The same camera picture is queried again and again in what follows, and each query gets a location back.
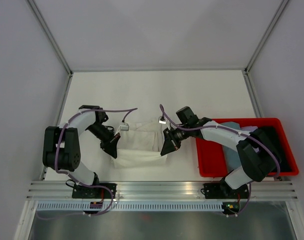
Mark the left aluminium frame post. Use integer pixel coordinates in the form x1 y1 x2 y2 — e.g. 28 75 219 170
25 0 73 76

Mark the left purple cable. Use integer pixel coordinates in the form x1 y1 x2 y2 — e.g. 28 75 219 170
36 107 138 221

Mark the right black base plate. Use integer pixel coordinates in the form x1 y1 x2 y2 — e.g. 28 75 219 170
203 182 249 200

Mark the white t shirt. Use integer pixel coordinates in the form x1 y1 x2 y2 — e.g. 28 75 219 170
111 120 167 169

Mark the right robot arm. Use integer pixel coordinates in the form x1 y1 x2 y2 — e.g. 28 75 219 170
159 105 282 198

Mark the aluminium mounting rail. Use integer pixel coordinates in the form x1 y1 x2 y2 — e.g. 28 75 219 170
26 181 298 202

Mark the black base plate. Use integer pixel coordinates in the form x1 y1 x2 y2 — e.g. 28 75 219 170
203 182 249 200
65 179 117 200

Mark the grey-blue rolled t shirt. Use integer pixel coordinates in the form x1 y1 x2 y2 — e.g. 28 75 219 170
216 128 243 173

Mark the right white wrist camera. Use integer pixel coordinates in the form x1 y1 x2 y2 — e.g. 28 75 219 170
158 115 167 125

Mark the aluminium frame post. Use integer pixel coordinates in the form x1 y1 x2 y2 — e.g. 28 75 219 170
25 0 73 76
243 0 291 75

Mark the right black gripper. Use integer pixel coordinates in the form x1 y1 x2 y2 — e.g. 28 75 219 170
161 123 190 156

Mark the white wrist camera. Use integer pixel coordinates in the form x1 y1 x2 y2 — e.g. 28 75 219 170
116 122 129 133
158 115 167 125

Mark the purple cable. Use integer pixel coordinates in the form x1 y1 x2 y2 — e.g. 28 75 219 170
159 103 282 218
36 107 138 221

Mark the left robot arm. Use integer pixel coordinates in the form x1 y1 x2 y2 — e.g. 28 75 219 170
42 105 120 198

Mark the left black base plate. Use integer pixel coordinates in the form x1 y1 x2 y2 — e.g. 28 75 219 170
65 179 117 200

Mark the black rolled t shirt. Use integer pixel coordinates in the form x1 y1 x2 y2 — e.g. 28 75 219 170
259 126 294 176

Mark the right aluminium frame post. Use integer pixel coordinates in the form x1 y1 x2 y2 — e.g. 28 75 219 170
243 0 291 75

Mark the lilac rolled t shirt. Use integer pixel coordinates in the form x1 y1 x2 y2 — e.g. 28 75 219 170
241 126 258 132

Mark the white slotted cable duct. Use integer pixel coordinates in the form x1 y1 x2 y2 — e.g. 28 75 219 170
37 201 223 212

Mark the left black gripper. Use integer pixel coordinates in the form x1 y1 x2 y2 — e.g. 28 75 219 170
86 122 120 160

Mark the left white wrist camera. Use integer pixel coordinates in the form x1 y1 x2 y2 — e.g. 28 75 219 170
116 122 129 133

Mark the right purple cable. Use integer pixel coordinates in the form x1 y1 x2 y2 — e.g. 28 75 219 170
159 103 282 218

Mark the red plastic bin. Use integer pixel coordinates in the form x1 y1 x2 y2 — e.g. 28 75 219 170
196 117 299 178

